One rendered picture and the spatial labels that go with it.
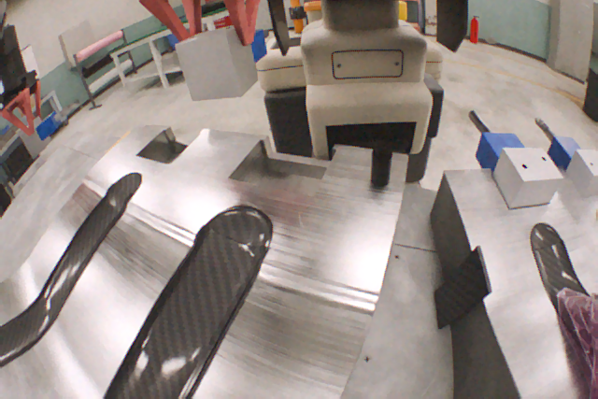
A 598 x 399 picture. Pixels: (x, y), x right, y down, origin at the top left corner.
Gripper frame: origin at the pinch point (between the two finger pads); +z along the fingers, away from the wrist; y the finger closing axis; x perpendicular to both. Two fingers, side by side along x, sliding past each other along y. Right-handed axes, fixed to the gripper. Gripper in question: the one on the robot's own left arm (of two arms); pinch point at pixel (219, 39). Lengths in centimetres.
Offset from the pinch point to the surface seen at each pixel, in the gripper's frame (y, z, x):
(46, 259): -9.6, 7.0, -20.4
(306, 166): 8.2, 7.8, -6.4
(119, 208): -4.0, 7.0, -13.2
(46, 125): -35.0, 2.4, -6.2
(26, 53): -615, -107, 169
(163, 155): -5.8, 8.3, -5.6
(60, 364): -1.0, 6.8, -25.3
